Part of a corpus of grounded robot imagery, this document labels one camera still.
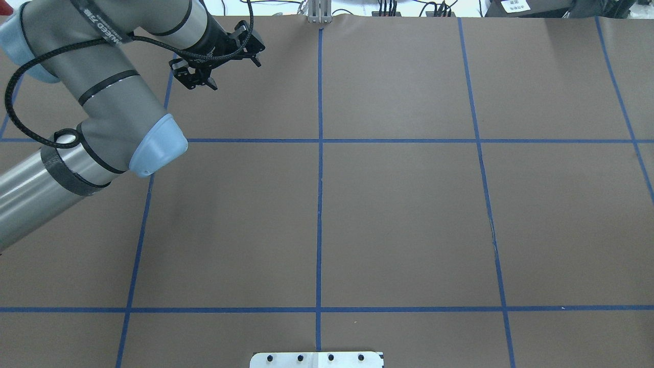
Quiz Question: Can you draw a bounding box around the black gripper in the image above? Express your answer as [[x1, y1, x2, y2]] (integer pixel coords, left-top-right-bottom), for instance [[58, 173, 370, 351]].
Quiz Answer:
[[197, 18, 266, 67]]

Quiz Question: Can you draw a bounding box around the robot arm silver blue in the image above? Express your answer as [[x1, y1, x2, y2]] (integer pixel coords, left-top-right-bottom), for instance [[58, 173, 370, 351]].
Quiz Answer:
[[2, 1, 265, 250]]

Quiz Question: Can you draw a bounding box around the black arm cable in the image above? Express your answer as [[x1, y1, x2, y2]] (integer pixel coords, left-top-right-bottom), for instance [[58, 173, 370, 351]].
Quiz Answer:
[[4, 0, 256, 150]]

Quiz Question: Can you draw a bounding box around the aluminium frame post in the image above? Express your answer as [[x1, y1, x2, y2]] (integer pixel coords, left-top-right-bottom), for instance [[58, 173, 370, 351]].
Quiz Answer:
[[302, 0, 333, 24]]

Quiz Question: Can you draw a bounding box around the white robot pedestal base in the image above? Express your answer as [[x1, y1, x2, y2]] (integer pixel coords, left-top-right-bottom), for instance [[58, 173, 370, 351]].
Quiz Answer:
[[248, 351, 385, 367]]

